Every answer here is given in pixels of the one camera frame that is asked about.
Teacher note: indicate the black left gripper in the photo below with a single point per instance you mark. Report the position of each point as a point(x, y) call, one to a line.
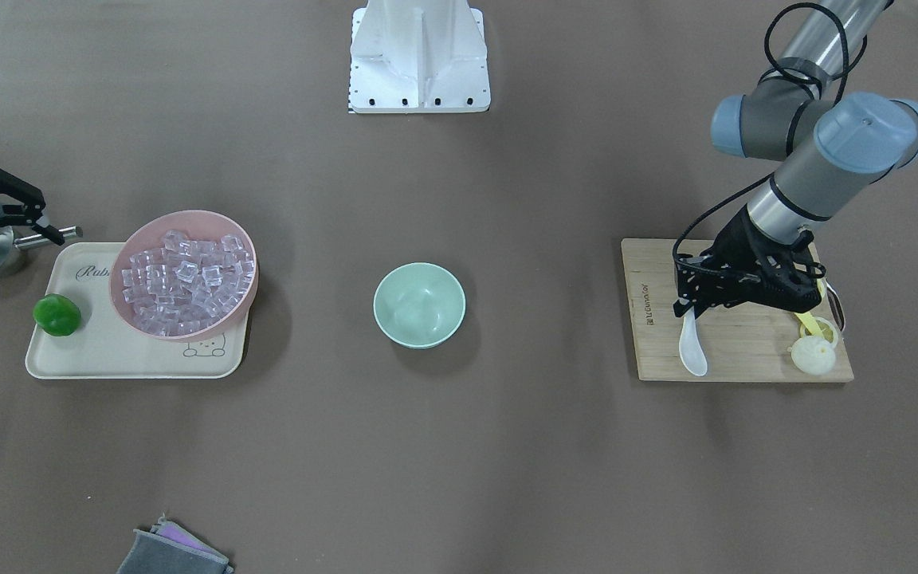
point(734, 241)

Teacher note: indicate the white ceramic spoon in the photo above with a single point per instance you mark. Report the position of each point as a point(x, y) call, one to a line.
point(690, 350)

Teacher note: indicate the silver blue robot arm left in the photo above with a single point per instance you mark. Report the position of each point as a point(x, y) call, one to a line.
point(829, 145)

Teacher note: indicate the yellow measuring spoon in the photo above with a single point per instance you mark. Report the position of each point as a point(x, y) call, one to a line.
point(829, 330)

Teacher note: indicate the pink bowl of ice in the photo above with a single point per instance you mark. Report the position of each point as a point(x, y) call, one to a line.
point(185, 277)

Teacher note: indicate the mint green bowl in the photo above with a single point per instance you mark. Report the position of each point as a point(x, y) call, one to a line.
point(419, 305)

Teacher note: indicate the bamboo cutting board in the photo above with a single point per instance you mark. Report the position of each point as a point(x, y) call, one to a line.
point(747, 344)

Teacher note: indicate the green pepper toy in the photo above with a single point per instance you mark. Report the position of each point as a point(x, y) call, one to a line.
point(56, 315)

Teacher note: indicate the beige rabbit tray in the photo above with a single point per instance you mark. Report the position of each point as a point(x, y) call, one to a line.
point(106, 348)

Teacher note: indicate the grey folded cloth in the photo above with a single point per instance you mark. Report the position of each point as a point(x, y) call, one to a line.
point(168, 547)

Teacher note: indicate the white camera stand column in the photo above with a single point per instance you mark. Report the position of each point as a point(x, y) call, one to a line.
point(418, 57)

